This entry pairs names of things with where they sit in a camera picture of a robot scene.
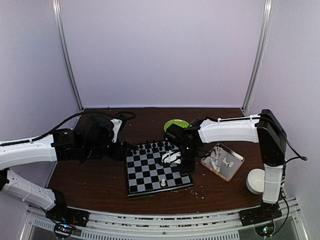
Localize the white chess piece tall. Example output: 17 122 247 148
160 178 166 187

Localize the black white chessboard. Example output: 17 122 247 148
125 141 194 198

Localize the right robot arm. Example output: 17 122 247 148
161 109 287 221

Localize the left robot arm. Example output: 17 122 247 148
0 111 136 222

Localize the metal wooden tray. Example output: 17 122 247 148
200 143 245 182

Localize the green plate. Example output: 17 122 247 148
163 119 191 133

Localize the white piece in tray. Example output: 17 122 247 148
222 158 234 168

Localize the white bowl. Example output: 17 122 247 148
246 168 265 195

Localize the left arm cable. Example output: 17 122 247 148
0 110 136 147

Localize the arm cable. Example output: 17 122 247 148
0 110 136 147
259 114 308 163

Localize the front aluminium rail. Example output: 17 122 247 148
18 197 312 240

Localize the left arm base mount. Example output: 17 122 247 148
44 208 90 239

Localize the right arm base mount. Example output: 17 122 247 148
239 207 283 238

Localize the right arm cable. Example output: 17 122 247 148
259 114 308 163

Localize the right aluminium frame post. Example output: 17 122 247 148
241 0 274 115

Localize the aluminium frame post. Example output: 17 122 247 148
241 0 274 115
52 0 84 111

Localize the left aluminium frame post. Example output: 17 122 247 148
52 0 84 111

